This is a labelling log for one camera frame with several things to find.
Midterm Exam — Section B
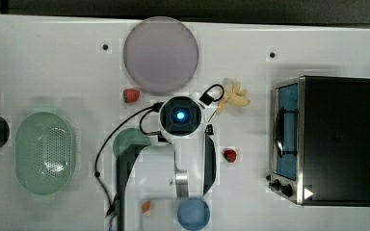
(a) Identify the blue bowl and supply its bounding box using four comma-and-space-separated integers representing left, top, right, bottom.
176, 197, 210, 231

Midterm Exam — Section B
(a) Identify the green cup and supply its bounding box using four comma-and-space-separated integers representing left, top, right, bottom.
113, 128, 151, 157

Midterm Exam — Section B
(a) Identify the green oval strainer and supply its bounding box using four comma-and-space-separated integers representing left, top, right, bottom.
14, 112, 76, 195

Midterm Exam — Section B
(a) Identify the yellow plush banana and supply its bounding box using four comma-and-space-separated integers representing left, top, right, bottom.
216, 82, 251, 115

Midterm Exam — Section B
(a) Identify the black toaster oven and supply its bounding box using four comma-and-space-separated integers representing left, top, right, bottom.
266, 76, 370, 207

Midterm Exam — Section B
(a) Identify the red plush strawberry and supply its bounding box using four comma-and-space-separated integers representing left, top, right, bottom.
223, 149, 237, 163
122, 89, 141, 103

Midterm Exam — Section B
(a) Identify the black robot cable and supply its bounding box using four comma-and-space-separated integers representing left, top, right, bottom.
93, 84, 225, 225

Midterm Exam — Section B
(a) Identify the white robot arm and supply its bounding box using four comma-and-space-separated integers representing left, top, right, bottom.
116, 95, 216, 231

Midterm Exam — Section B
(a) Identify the orange plush fruit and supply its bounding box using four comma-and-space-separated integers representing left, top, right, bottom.
142, 201, 151, 214

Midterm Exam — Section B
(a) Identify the purple round plate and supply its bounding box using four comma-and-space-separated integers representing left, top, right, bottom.
123, 16, 199, 94

